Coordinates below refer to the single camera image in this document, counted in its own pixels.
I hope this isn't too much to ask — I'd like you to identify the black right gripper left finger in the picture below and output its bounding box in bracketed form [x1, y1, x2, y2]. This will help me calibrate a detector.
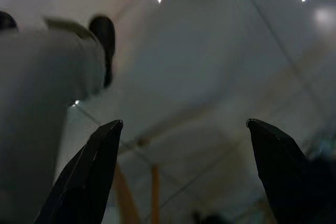
[35, 119, 124, 224]

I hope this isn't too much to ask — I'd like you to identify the black robot foot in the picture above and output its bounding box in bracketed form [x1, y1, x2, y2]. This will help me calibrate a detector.
[0, 10, 18, 32]
[88, 15, 117, 90]

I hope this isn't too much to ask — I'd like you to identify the grey robot right leg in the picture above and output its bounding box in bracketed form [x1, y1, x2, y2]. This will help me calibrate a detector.
[0, 16, 106, 198]

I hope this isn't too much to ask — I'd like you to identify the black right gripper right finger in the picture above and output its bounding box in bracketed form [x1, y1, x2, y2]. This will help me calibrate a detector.
[246, 118, 336, 224]

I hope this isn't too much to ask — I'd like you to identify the black robot left foot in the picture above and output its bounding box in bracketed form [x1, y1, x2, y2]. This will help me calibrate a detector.
[0, 10, 18, 32]

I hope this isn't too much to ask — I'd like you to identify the curved tan wooden furniture leg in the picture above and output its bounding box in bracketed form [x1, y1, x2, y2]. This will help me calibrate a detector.
[113, 162, 140, 224]

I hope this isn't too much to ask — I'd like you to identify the black robot right foot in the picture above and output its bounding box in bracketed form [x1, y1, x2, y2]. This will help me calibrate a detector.
[88, 15, 117, 90]

